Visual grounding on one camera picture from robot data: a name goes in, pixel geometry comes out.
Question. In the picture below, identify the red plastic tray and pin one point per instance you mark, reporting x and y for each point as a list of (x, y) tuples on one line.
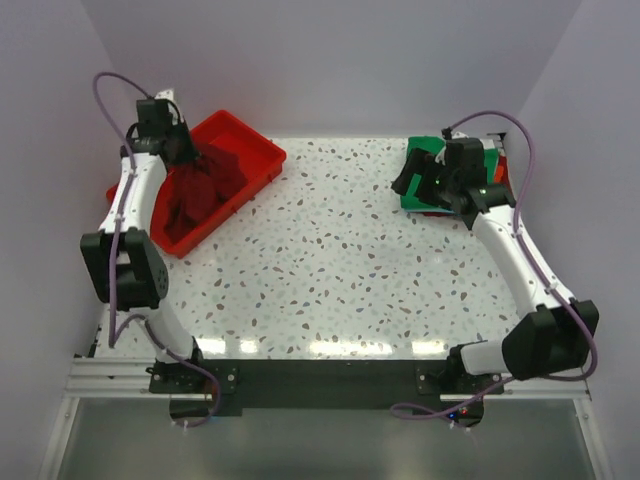
[(260, 160)]

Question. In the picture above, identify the folded light blue shirt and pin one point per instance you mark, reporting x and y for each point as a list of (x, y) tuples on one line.
[(430, 211)]

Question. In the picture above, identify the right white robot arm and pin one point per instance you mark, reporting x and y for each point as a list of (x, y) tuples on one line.
[(555, 330)]

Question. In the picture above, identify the folded orange shirt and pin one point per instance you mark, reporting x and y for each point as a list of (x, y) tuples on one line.
[(498, 177)]

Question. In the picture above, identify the aluminium frame rail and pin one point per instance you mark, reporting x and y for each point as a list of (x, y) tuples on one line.
[(126, 378)]

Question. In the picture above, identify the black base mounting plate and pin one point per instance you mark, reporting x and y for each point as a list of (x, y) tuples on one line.
[(228, 388)]

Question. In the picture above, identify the folded dark red shirt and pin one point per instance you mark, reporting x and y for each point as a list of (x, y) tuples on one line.
[(502, 161)]

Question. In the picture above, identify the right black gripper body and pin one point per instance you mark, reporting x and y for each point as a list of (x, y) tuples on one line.
[(450, 183)]

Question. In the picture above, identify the folded green t shirt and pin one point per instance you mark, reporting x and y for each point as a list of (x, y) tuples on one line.
[(432, 145)]

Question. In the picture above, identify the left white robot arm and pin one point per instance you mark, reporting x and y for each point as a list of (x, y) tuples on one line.
[(126, 269)]

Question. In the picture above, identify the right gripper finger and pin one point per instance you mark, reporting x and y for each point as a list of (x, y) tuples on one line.
[(415, 164), (428, 189)]

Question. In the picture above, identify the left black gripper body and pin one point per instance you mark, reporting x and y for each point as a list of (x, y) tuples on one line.
[(181, 135)]

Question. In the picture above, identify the dark red polo shirt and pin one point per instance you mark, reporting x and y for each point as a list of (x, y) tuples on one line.
[(200, 188)]

